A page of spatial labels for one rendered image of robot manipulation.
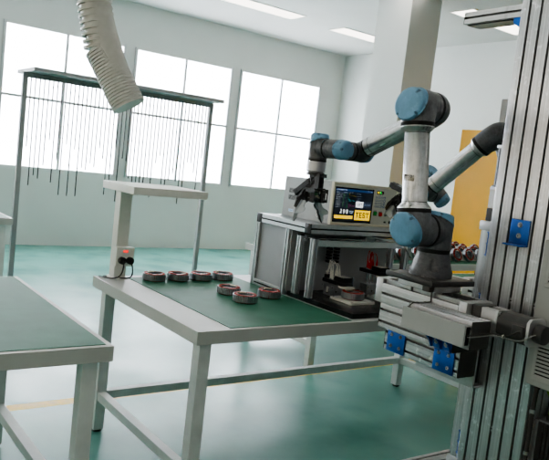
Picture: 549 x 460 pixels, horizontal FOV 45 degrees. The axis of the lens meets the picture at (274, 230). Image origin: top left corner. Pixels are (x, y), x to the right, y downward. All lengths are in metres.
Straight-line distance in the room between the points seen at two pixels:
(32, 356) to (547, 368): 1.57
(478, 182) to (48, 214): 5.34
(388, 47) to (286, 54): 3.60
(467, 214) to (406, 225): 4.87
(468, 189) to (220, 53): 4.59
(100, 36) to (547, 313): 2.27
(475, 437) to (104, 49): 2.30
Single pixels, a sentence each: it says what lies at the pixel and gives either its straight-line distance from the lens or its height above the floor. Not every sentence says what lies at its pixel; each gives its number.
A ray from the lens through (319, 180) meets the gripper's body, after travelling 2.61.
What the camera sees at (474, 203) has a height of 1.21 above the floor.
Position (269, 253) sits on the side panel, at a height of 0.92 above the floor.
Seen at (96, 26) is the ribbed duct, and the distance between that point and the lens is 3.35.
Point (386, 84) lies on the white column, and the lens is 7.42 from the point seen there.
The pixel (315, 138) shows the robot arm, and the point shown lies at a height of 1.49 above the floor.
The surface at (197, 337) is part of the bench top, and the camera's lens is 2.42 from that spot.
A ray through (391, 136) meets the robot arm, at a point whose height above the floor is 1.52.
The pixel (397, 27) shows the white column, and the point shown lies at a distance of 7.48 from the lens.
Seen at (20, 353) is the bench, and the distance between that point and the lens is 2.09.
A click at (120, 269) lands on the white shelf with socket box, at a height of 0.79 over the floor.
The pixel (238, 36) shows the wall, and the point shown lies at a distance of 10.36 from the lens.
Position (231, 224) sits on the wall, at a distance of 10.37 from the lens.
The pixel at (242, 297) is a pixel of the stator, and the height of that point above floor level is 0.78.
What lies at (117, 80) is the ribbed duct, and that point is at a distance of 3.29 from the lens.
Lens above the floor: 1.36
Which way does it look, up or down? 5 degrees down
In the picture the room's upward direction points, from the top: 7 degrees clockwise
